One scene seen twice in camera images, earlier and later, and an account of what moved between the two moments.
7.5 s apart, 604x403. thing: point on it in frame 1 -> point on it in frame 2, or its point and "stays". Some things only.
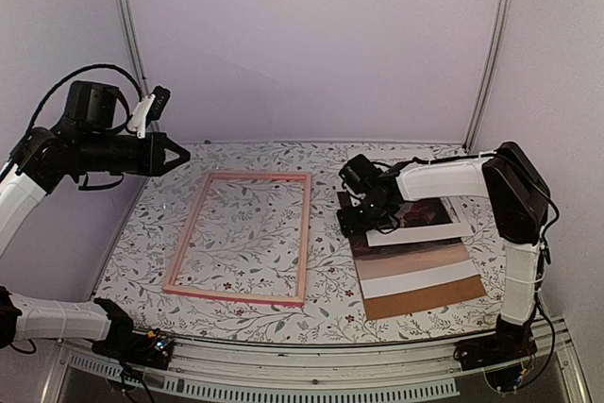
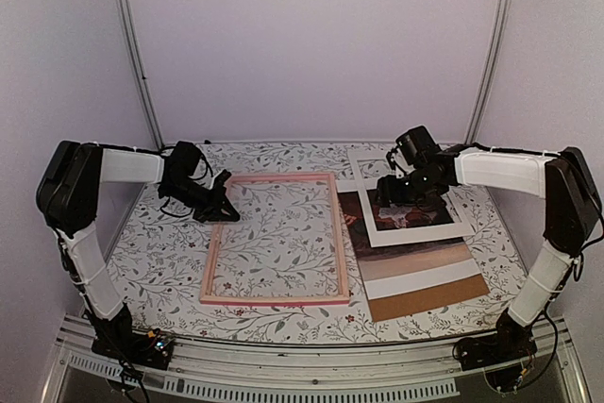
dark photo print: (393, 268) stays
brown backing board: (424, 297) stays
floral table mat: (243, 241) stays
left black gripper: (153, 163) -> (212, 210)
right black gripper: (349, 226) -> (388, 195)
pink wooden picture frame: (169, 288) -> (214, 244)
